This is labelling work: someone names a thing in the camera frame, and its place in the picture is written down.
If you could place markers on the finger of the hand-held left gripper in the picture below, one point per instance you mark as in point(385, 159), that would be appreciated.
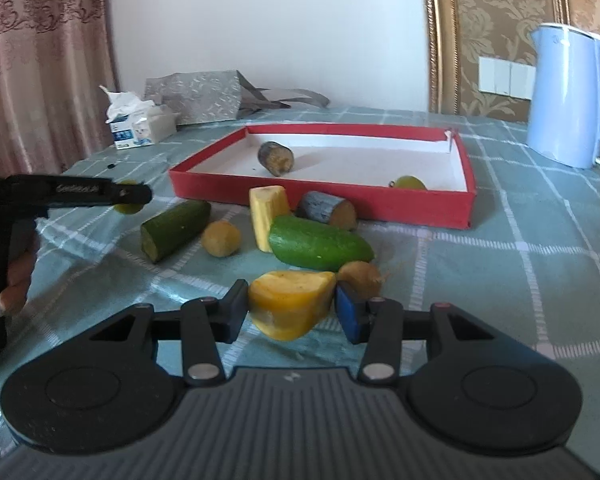
point(80, 191)

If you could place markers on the small green cucumber piece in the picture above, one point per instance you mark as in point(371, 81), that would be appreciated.
point(172, 230)

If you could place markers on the pale yellow fruit wedge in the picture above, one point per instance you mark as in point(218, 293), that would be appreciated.
point(267, 215)

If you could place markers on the light blue kettle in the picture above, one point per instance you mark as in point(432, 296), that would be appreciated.
point(562, 95)

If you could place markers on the pink patterned curtain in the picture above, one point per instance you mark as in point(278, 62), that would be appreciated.
point(35, 70)

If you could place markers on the red shallow cardboard box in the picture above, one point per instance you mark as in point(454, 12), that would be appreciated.
point(330, 160)

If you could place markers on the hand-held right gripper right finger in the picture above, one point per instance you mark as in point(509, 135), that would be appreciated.
point(349, 316)

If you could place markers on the grey patterned gift bag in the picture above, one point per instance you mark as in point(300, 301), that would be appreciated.
point(195, 97)

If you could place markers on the person's left hand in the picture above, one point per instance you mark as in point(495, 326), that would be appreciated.
point(19, 282)

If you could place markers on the small green lime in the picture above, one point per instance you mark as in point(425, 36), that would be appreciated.
point(129, 208)

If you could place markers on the tissue pack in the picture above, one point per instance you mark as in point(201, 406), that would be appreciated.
point(137, 127)

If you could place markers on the white wall switch panel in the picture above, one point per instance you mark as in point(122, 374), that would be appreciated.
point(505, 76)

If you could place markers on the grey sugarcane piece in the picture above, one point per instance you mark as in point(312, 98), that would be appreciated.
point(276, 158)
point(327, 210)

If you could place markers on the yellow-green round fruit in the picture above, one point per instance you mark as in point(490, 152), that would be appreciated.
point(409, 183)

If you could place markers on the brown kiwi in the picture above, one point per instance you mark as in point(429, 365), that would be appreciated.
point(362, 277)
point(221, 239)

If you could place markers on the large green cucumber piece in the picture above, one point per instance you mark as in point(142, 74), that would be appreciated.
point(315, 242)

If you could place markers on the yellow mango piece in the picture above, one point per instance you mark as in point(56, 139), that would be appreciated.
point(290, 302)

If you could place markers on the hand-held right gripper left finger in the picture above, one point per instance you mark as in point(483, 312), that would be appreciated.
point(236, 307)

